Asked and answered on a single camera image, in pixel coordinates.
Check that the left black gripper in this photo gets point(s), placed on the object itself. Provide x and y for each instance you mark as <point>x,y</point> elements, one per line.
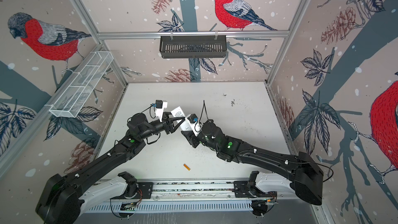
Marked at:
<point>167,127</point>

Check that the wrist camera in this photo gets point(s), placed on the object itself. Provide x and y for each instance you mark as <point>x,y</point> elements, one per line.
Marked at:
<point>159,107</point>
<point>194,124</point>

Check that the orange battery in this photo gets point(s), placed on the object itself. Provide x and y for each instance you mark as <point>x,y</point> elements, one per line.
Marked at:
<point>186,167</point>

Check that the white wire mesh basket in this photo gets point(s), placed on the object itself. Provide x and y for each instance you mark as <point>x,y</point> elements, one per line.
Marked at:
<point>74,97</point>

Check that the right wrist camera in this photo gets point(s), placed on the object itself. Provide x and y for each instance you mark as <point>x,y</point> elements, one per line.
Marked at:
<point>194,124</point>

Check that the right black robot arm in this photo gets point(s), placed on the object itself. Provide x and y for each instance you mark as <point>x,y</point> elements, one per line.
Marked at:
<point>304,174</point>

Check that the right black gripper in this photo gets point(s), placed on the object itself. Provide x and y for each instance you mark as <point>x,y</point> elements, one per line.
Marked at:
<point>192,138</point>

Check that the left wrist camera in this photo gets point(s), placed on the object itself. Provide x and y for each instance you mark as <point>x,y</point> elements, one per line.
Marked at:
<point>159,107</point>

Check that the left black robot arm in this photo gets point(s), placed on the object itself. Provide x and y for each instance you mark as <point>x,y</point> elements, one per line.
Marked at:
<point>61,199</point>

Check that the black wall basket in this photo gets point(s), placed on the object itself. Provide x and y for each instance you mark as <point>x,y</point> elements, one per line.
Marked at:
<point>193,47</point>

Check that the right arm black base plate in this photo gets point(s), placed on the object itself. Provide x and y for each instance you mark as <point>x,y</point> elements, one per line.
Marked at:
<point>242,189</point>

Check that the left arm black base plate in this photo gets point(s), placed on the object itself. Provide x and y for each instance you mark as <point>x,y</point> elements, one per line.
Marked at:
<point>139,190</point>

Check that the aluminium front rail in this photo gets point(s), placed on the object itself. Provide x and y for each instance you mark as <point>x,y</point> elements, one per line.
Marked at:
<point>215,189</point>

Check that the white perforated cable duct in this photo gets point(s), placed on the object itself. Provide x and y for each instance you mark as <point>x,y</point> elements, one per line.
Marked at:
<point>169,207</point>

